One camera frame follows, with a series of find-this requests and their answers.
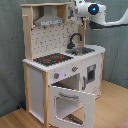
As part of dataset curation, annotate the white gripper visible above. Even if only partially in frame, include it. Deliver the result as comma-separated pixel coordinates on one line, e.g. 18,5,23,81
71,0,87,24

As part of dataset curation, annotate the white toy oven door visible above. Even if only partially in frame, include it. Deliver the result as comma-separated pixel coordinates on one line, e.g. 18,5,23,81
49,86,95,128

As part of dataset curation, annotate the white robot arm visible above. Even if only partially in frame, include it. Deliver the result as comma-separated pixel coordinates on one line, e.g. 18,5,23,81
71,0,128,30

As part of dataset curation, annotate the wooden toy kitchen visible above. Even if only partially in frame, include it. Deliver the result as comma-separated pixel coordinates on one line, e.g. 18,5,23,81
22,2,105,128

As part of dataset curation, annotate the grey range hood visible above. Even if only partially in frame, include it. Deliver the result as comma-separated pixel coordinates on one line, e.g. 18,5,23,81
35,6,64,27

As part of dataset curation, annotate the black toy faucet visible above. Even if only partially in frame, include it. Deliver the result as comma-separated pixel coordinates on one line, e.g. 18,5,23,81
67,32,83,50

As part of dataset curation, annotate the grey toy sink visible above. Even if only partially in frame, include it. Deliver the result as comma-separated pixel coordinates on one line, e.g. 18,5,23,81
65,47,95,55

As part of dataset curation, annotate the black toy stovetop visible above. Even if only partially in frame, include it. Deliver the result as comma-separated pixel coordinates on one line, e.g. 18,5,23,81
34,53,71,66

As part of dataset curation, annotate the white dishwasher door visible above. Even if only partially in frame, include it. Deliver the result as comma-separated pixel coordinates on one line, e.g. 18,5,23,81
81,55,102,98

